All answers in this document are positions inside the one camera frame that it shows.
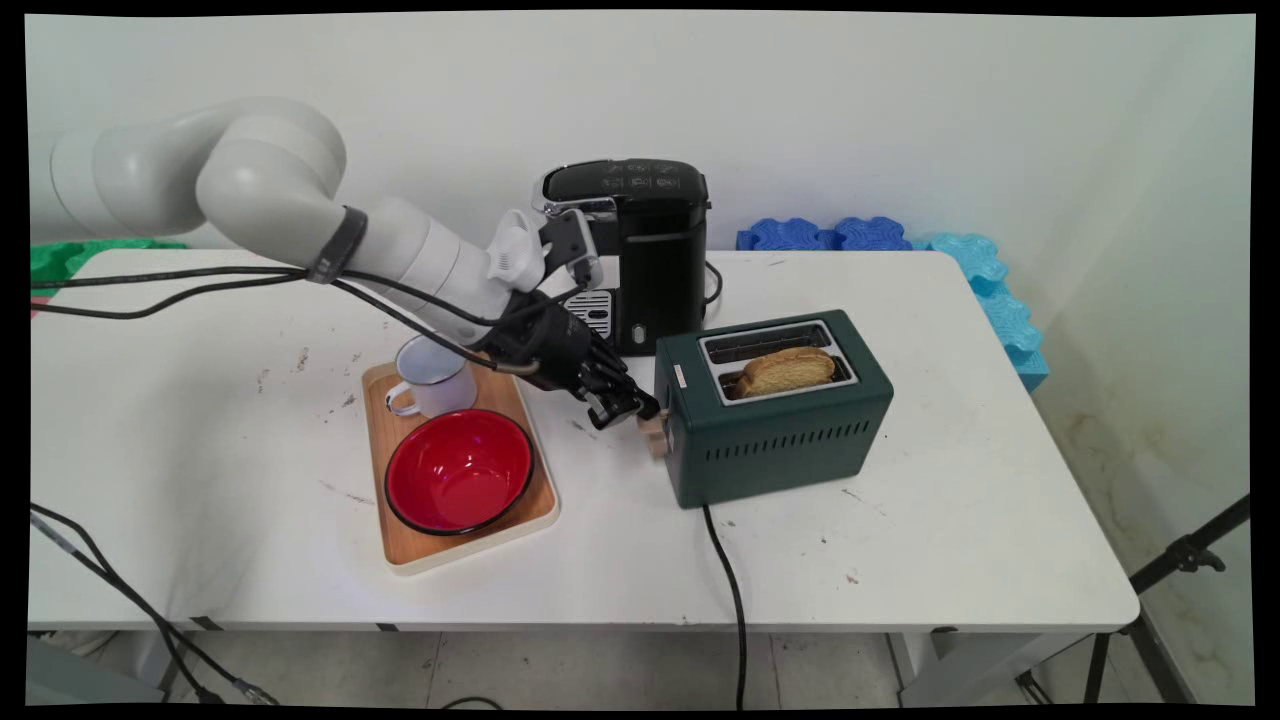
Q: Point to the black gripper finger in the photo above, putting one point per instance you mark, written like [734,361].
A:
[608,410]
[630,390]

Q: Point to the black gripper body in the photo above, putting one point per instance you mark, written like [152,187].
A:
[550,345]

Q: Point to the dark green toaster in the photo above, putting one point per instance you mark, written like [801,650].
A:
[770,440]

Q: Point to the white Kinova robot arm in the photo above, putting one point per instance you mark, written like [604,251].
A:
[260,190]

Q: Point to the white enamel mug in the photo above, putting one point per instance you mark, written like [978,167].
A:
[440,390]

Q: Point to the black pod coffee machine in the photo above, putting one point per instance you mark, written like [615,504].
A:
[655,250]

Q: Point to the red bowl with black rim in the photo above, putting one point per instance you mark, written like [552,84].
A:
[460,470]

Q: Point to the brown toast slice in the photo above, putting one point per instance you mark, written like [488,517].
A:
[790,370]

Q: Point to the wooden serving tray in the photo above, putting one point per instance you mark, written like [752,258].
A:
[400,540]

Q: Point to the light blue foam mat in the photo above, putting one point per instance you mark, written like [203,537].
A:
[1000,310]

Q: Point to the green foam mat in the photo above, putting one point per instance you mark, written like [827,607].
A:
[60,258]

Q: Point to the black tripod stand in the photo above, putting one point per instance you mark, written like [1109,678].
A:
[1180,560]

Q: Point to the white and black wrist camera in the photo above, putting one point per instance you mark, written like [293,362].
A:
[540,245]

